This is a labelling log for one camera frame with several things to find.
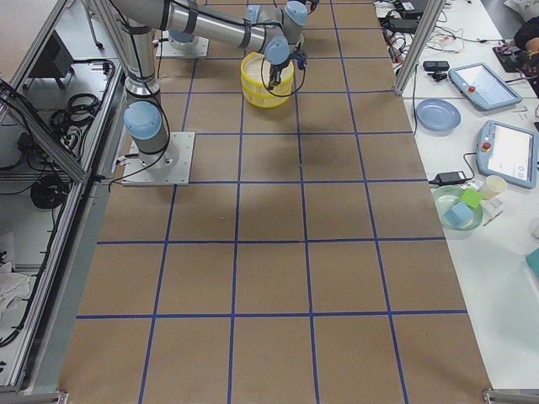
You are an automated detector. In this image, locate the blue plate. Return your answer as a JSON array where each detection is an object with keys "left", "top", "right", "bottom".
[{"left": 416, "top": 98, "right": 462, "bottom": 132}]

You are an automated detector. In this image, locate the aluminium frame post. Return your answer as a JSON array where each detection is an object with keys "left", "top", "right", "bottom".
[{"left": 393, "top": 0, "right": 446, "bottom": 96}]

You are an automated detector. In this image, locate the black power adapter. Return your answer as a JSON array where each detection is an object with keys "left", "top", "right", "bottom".
[{"left": 429, "top": 171, "right": 468, "bottom": 187}]

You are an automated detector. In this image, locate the green foam cube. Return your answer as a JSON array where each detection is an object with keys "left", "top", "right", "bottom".
[{"left": 459, "top": 188, "right": 483, "bottom": 209}]

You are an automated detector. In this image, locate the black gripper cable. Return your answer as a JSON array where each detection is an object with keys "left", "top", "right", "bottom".
[{"left": 259, "top": 50, "right": 307, "bottom": 98}]

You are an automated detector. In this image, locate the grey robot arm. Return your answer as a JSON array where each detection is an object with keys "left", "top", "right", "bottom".
[{"left": 110, "top": 1, "right": 308, "bottom": 169}]

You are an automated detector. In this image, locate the upper teach pendant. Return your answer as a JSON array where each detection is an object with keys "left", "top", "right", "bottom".
[{"left": 448, "top": 62, "right": 522, "bottom": 110}]

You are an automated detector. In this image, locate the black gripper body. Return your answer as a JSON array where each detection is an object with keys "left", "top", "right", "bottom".
[{"left": 267, "top": 49, "right": 307, "bottom": 89}]

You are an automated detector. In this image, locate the yellow bamboo steamer layer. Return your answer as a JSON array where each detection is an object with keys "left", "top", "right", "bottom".
[
  {"left": 240, "top": 52, "right": 295, "bottom": 94},
  {"left": 242, "top": 82, "right": 292, "bottom": 109}
]

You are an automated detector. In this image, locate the lower teach pendant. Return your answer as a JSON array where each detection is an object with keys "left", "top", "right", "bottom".
[{"left": 476, "top": 120, "right": 538, "bottom": 189}]

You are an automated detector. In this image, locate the teach pendant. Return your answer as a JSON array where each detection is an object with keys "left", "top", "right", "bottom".
[
  {"left": 476, "top": 120, "right": 538, "bottom": 189},
  {"left": 448, "top": 62, "right": 522, "bottom": 110}
]

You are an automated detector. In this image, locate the green bowl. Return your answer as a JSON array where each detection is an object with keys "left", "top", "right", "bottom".
[{"left": 432, "top": 185, "right": 483, "bottom": 231}]

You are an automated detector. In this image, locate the black monitor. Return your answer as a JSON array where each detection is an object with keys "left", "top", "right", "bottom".
[{"left": 23, "top": 30, "right": 74, "bottom": 89}]

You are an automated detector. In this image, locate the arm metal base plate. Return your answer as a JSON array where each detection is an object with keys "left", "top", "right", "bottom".
[
  {"left": 121, "top": 132, "right": 195, "bottom": 186},
  {"left": 156, "top": 36, "right": 209, "bottom": 59}
]

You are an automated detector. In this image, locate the black webcam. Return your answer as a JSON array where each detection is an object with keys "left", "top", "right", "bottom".
[{"left": 423, "top": 61, "right": 450, "bottom": 82}]

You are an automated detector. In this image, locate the cream paper cup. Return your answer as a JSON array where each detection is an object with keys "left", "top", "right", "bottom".
[{"left": 479, "top": 175, "right": 508, "bottom": 200}]

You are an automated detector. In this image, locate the blue foam cube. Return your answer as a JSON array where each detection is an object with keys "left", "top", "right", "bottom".
[{"left": 444, "top": 201, "right": 474, "bottom": 227}]

